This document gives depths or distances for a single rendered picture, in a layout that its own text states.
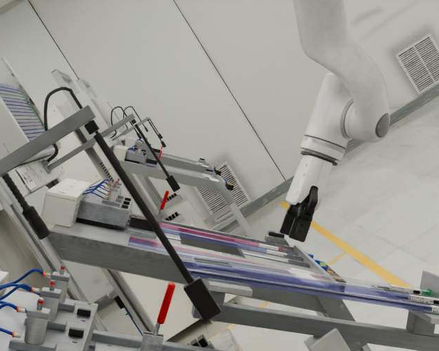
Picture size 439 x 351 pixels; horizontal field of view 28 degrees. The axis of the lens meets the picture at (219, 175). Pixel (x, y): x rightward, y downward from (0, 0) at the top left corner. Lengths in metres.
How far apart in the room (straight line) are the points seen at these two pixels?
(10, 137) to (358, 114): 0.92
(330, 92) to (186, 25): 7.09
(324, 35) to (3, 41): 7.38
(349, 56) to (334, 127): 0.14
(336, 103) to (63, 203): 0.87
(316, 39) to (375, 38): 7.40
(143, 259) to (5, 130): 0.46
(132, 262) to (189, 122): 6.66
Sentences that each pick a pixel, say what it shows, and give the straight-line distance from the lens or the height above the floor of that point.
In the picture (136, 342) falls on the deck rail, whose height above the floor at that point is 1.04.
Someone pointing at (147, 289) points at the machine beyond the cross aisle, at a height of 0.41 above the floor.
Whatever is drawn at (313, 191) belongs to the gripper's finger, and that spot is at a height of 1.03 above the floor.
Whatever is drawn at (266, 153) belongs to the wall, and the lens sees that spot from 8.75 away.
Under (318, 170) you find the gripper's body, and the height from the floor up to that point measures 1.06.
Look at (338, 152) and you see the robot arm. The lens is 1.67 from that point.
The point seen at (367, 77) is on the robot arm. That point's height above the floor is 1.16.
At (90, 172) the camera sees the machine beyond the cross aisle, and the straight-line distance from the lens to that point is 5.62.
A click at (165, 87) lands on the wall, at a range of 8.69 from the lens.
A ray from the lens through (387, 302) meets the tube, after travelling 1.52.
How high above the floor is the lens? 1.30
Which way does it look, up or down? 5 degrees down
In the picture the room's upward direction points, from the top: 32 degrees counter-clockwise
